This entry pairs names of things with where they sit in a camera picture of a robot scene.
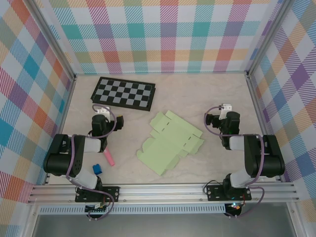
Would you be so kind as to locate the black grey chessboard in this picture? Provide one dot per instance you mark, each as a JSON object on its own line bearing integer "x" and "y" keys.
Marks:
{"x": 123, "y": 93}

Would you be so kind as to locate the light green paper box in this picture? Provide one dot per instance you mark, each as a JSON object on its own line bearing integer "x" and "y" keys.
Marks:
{"x": 168, "y": 148}

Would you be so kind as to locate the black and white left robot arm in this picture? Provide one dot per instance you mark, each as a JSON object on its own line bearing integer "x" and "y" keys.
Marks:
{"x": 59, "y": 160}

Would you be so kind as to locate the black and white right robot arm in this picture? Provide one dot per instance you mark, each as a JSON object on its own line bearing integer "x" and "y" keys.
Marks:
{"x": 269, "y": 160}

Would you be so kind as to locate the pink marker pen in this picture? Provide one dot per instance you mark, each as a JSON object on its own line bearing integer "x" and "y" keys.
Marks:
{"x": 109, "y": 158}

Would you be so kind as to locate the blue toy block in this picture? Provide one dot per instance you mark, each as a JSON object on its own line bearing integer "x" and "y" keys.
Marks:
{"x": 97, "y": 169}

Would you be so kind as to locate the small lit circuit board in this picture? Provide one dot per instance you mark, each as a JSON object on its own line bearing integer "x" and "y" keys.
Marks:
{"x": 235, "y": 207}

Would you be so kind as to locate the small green circuit board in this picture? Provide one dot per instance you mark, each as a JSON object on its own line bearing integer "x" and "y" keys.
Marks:
{"x": 97, "y": 210}

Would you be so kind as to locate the grey metal panel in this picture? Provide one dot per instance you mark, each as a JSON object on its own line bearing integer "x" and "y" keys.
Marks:
{"x": 160, "y": 227}

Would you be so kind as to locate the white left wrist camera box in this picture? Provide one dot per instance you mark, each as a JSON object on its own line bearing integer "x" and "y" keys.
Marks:
{"x": 102, "y": 110}

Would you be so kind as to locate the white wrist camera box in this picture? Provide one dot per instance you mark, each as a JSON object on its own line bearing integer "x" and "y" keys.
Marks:
{"x": 102, "y": 110}
{"x": 226, "y": 107}

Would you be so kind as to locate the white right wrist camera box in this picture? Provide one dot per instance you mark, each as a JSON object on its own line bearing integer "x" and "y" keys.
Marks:
{"x": 226, "y": 107}

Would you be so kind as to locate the aluminium side rail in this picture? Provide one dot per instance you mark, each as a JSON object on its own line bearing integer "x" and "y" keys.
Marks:
{"x": 259, "y": 111}
{"x": 64, "y": 111}

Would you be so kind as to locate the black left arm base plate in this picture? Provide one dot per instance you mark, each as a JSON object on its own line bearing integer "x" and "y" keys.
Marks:
{"x": 112, "y": 193}

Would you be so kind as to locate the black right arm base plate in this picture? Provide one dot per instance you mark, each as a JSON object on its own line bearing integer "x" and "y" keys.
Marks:
{"x": 214, "y": 193}

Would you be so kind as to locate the long aluminium mounting rail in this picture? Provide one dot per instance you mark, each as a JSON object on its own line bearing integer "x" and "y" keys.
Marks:
{"x": 160, "y": 193}

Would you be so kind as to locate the aluminium frame post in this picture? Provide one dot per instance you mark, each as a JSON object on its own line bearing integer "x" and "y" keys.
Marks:
{"x": 49, "y": 39}
{"x": 269, "y": 37}

